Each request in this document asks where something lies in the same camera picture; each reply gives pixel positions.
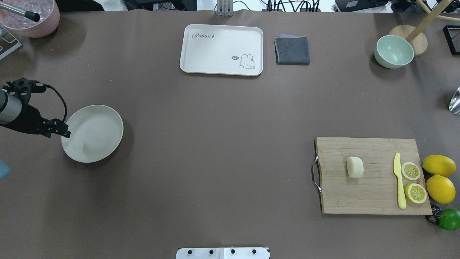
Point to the wooden mug tree stand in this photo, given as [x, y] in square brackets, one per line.
[415, 35]

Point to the whole yellow lemon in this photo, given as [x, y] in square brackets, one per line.
[439, 165]
[441, 189]

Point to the black tray frame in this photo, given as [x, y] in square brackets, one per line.
[451, 33]

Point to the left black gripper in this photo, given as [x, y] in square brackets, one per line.
[29, 120]

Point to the folded grey cloth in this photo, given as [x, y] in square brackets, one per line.
[292, 50]

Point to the dark purple grapes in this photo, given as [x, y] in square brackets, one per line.
[434, 217]

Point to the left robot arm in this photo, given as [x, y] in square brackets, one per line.
[17, 114]

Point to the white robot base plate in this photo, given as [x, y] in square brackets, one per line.
[224, 253]

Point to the metal cutting board handle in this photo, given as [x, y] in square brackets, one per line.
[316, 174]

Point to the round white plate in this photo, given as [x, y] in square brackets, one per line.
[96, 131]

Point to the green lime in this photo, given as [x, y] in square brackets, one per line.
[449, 219]

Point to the metal scoop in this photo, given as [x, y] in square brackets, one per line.
[454, 105]

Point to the lemon half slice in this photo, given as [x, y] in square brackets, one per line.
[411, 171]
[415, 193]

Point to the pink bowl with ice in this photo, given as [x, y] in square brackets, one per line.
[47, 9]

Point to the metal rod black tip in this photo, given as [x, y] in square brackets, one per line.
[19, 11]

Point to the cream rabbit tray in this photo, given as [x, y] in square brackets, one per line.
[222, 50]

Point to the white wire cup rack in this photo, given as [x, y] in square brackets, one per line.
[8, 43]

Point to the yellow plastic knife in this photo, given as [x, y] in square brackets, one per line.
[401, 200]

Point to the mint green bowl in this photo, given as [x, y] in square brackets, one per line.
[393, 52]

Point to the white steamed bun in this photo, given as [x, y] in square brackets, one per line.
[355, 167]

